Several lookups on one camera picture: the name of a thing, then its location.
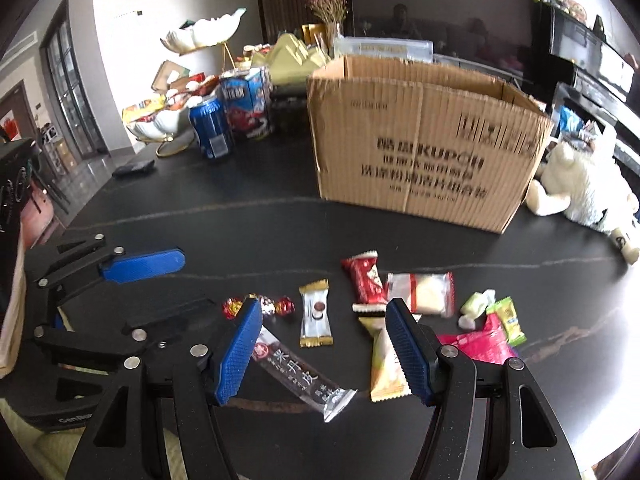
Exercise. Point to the beige green snack packet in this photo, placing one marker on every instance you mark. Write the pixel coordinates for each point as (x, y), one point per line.
(382, 370)

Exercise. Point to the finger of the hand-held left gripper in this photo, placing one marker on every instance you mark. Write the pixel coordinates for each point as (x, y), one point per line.
(170, 317)
(142, 265)

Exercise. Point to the black flat case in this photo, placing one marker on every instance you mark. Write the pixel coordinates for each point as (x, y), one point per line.
(133, 168)

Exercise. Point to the brown cardboard box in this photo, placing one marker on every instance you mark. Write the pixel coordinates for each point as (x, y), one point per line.
(425, 160)

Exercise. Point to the pale yellow paper package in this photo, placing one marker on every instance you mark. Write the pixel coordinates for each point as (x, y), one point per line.
(292, 60)

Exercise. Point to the pile of assorted snack packets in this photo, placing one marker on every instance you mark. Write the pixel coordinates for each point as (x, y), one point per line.
(150, 107)

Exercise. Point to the black piano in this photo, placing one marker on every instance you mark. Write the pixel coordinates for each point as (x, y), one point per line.
(590, 60)

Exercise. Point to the blue plastic packet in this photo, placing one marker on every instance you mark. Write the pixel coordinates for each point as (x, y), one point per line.
(569, 121)

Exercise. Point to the white gold-ended snack packet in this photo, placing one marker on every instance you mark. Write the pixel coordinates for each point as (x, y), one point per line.
(316, 315)

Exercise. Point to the white shell tiered stand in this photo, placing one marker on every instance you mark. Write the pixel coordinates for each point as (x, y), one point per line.
(205, 32)

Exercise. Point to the red foil candy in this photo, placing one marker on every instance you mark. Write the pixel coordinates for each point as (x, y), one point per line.
(232, 308)
(285, 306)

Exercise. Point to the dried flower bouquet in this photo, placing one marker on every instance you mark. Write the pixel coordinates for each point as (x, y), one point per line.
(327, 10)

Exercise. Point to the black television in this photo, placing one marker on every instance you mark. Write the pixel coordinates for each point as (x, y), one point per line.
(450, 5)

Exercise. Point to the pale green candy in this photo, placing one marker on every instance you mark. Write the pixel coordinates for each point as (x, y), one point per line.
(475, 305)

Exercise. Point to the pale yellow rug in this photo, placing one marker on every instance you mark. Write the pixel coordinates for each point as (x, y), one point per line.
(55, 455)

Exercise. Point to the white plush toy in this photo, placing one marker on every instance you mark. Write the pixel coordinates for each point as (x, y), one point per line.
(580, 185)

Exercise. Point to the cream cloth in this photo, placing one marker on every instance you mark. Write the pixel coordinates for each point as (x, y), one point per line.
(11, 330)

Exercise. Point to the green yellow small packet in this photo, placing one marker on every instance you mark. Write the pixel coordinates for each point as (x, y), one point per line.
(509, 321)

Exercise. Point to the blue drink carton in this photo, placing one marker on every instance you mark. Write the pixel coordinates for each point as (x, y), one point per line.
(247, 105)

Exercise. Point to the magenta snack packet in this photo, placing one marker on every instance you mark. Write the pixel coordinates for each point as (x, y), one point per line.
(482, 346)

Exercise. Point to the white red-edged snack packet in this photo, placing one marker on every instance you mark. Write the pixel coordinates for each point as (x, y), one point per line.
(422, 292)

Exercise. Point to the dark glass door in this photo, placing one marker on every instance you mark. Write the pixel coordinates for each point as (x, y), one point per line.
(70, 85)

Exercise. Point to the blue soda can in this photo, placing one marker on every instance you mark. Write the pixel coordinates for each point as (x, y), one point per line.
(211, 130)

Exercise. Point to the clear brown long packet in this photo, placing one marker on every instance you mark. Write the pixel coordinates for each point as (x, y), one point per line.
(300, 372)

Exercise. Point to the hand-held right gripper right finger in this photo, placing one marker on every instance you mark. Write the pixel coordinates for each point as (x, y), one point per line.
(407, 355)

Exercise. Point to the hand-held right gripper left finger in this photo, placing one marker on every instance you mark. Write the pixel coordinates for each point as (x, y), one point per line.
(240, 355)

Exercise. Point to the red snack packet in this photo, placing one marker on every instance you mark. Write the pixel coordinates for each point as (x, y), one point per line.
(365, 280)

